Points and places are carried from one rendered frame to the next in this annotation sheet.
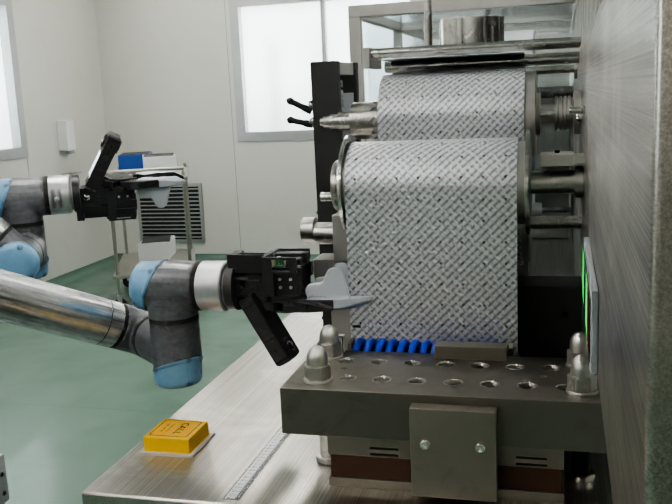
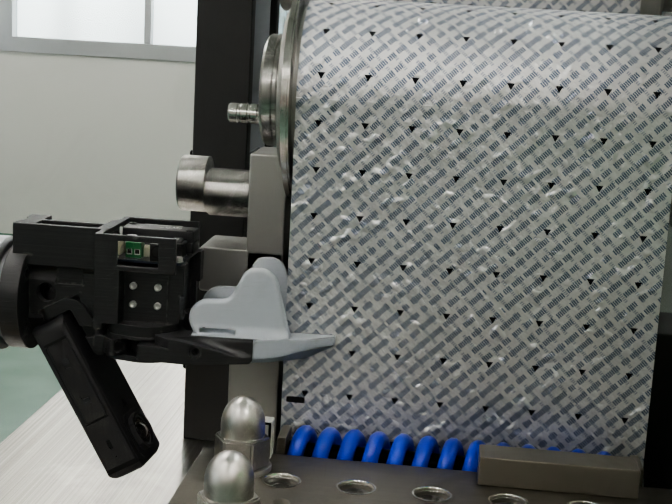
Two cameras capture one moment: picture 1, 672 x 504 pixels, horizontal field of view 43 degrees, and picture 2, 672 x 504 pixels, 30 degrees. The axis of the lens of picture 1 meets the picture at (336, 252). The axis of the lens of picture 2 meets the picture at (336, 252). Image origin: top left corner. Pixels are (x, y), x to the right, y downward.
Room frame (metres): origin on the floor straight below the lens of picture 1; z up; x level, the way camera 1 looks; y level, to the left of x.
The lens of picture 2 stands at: (0.39, 0.08, 1.30)
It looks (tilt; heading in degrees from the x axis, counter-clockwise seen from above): 11 degrees down; 350
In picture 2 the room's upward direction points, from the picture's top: 3 degrees clockwise
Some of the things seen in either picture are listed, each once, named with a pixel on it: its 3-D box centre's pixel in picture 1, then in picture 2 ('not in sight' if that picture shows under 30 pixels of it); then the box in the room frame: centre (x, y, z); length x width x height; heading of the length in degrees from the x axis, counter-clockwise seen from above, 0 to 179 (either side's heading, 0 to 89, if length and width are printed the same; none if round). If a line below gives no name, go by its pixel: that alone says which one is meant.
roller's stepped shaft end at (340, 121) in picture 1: (336, 121); not in sight; (1.50, -0.01, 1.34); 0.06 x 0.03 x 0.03; 75
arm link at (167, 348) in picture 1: (171, 346); not in sight; (1.26, 0.26, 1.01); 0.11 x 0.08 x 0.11; 36
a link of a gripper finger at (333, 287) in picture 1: (337, 287); (261, 313); (1.16, 0.00, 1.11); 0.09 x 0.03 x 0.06; 74
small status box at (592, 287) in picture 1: (589, 296); not in sight; (0.78, -0.24, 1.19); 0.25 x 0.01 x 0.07; 165
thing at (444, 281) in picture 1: (431, 287); (468, 324); (1.15, -0.13, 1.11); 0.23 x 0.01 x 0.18; 75
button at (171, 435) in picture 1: (176, 436); not in sight; (1.14, 0.24, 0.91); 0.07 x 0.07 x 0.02; 75
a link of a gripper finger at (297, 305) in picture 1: (305, 303); (187, 342); (1.17, 0.05, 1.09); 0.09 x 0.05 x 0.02; 74
